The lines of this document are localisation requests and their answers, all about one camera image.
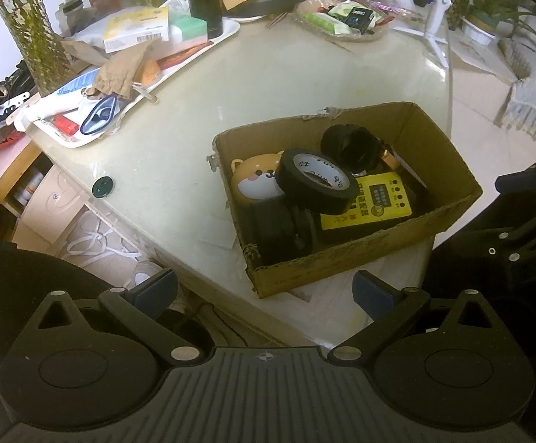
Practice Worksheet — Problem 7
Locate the black thermos bottle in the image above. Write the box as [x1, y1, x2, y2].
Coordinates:
[189, 0, 224, 38]

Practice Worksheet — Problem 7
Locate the orange packet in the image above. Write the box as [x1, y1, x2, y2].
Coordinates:
[141, 58, 162, 81]

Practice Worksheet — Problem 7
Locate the white cabinet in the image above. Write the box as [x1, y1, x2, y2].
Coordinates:
[12, 164, 89, 245]

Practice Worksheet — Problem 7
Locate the yellow medicine box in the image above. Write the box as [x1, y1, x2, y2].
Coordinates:
[103, 7, 169, 54]

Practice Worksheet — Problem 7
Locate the black snack packet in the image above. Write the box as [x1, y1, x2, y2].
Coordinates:
[344, 6, 374, 33]

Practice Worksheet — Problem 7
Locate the white plastic tray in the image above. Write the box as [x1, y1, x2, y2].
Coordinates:
[27, 0, 241, 148]

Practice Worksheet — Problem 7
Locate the yellow electronic device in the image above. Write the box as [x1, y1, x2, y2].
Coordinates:
[318, 172, 412, 231]

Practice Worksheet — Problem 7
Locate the wooden side desk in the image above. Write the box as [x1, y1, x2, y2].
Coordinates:
[0, 141, 42, 231]

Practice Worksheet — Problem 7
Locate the tall glass vase with bamboo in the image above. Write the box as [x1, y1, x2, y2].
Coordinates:
[0, 0, 72, 95]

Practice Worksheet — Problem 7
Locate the white blue tube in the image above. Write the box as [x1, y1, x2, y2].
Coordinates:
[14, 67, 103, 130]

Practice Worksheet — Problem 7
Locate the dark green round lid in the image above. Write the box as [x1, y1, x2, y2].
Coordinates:
[91, 176, 114, 197]

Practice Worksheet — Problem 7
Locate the light green packet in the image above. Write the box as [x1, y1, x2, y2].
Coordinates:
[328, 1, 356, 21]

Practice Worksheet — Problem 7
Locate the clear sports bottle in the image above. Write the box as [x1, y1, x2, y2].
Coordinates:
[60, 0, 89, 35]

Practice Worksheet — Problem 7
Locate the black hexagonal adapter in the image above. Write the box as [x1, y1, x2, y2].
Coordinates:
[321, 124, 381, 175]

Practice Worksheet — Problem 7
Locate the red lighter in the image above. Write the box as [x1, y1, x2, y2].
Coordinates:
[52, 115, 77, 135]

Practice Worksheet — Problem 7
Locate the green box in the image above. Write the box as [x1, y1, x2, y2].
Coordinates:
[167, 15, 208, 42]

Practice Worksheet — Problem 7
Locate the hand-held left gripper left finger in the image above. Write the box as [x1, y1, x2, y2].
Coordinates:
[37, 268, 206, 364]

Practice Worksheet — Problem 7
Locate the shiba dog plush toy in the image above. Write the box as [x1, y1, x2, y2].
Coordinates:
[230, 150, 287, 204]

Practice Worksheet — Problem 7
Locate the green wipes packet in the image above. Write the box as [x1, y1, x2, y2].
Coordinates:
[302, 11, 342, 33]

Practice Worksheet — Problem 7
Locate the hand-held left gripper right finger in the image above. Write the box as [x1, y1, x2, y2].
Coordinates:
[328, 270, 499, 363]

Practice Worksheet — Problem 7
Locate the black knurled cylinder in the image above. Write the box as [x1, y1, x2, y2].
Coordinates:
[242, 198, 319, 265]

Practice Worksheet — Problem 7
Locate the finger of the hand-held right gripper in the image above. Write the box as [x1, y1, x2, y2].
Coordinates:
[496, 154, 536, 204]

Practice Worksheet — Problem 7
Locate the black tape roll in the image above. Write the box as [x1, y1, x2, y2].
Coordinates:
[276, 148, 357, 215]

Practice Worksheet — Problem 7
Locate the white flat box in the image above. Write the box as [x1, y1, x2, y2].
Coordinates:
[157, 37, 210, 55]

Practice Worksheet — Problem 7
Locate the brown cardboard box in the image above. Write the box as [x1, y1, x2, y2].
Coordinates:
[208, 102, 484, 299]

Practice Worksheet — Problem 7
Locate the red flat packet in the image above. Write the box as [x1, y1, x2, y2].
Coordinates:
[155, 41, 214, 68]

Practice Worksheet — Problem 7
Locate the white wrapper packet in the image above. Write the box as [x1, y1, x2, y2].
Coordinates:
[159, 0, 190, 17]

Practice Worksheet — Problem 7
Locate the clear snack basket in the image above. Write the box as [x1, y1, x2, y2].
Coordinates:
[293, 0, 391, 42]

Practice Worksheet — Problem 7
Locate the brown drawstring pouch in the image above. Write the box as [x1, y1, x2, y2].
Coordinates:
[86, 39, 162, 100]

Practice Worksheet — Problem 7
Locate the crumpled brown paper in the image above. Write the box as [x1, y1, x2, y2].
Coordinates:
[60, 39, 112, 63]

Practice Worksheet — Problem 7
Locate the black device with lens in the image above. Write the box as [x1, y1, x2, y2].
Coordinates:
[0, 67, 33, 114]

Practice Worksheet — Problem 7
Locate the white tripod gimbal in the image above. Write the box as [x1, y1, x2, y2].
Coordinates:
[392, 0, 462, 70]

